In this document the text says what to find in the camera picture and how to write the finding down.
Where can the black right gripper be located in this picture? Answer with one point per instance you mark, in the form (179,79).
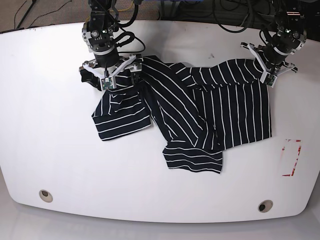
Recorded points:
(109,58)

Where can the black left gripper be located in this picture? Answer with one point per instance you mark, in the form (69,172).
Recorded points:
(274,56)

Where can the navy white striped t-shirt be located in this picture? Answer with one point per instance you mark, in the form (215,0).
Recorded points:
(200,111)

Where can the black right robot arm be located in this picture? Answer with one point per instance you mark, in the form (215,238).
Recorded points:
(103,31)

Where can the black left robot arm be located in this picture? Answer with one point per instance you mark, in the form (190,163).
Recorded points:
(290,36)

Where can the red tape marking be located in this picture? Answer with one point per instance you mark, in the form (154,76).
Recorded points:
(289,157)

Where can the left table grommet hole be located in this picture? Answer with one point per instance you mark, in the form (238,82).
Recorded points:
(45,196)

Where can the table grommet hole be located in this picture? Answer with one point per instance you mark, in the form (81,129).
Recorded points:
(265,206)
(45,196)

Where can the right table grommet hole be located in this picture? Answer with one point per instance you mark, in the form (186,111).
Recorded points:
(265,206)

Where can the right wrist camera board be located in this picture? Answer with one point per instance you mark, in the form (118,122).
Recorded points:
(108,83)

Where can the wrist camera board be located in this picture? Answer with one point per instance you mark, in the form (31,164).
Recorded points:
(108,83)
(268,79)

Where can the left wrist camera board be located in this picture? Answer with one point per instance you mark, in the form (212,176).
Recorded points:
(268,79)

